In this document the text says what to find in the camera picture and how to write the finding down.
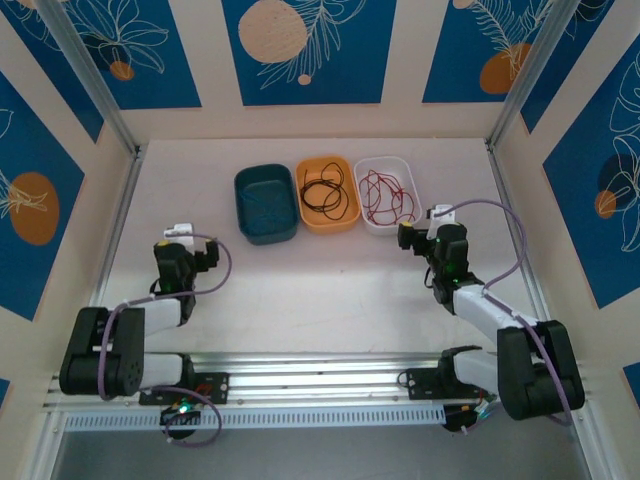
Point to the aluminium table side rail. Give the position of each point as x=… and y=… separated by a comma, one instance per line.
x=122, y=215
x=510, y=210

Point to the blue floral wall panel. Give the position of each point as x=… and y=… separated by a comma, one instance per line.
x=590, y=150
x=460, y=50
x=350, y=60
x=170, y=60
x=30, y=140

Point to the small controller board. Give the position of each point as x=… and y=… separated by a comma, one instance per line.
x=470, y=415
x=180, y=412

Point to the white plastic bin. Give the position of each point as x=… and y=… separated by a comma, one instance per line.
x=385, y=229

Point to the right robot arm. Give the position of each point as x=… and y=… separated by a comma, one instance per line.
x=480, y=310

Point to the orange plastic bin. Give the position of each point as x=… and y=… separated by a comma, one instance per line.
x=325, y=226

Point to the aluminium upright post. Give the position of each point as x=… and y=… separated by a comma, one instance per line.
x=95, y=85
x=530, y=65

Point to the teal plastic bin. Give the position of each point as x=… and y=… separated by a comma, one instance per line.
x=265, y=235

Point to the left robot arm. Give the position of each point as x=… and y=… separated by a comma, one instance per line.
x=160, y=312

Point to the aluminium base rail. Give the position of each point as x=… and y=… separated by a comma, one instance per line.
x=320, y=380

